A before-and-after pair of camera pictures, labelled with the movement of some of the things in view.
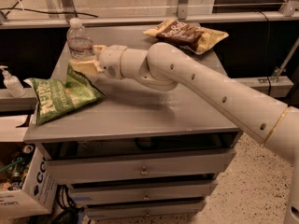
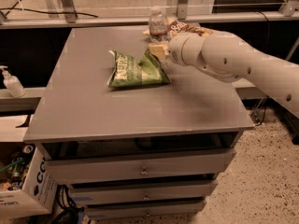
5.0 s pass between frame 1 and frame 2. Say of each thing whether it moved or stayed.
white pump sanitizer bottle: stayed
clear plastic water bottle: moved
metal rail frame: stayed
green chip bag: moved
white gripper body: moved
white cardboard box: stayed
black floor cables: stayed
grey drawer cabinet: stayed
